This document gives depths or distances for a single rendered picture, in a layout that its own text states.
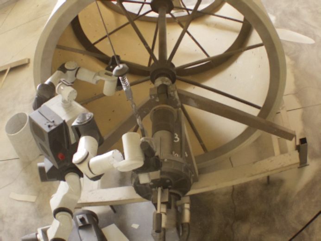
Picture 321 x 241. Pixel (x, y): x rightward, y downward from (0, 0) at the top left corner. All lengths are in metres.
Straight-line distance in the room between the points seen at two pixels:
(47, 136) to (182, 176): 0.66
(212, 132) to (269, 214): 0.91
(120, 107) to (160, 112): 1.24
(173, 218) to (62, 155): 0.62
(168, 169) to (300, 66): 2.46
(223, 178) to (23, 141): 1.80
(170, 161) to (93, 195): 1.27
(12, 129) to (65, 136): 2.07
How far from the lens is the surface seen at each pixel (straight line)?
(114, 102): 3.85
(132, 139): 1.88
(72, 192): 2.72
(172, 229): 2.20
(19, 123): 4.37
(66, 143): 2.36
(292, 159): 3.27
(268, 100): 3.14
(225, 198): 3.38
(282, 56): 2.94
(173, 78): 2.94
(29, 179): 4.13
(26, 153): 4.21
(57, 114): 2.39
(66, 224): 2.91
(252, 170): 3.25
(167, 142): 2.48
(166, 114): 2.62
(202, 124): 3.71
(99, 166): 1.96
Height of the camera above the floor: 2.66
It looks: 41 degrees down
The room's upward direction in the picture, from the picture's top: 20 degrees counter-clockwise
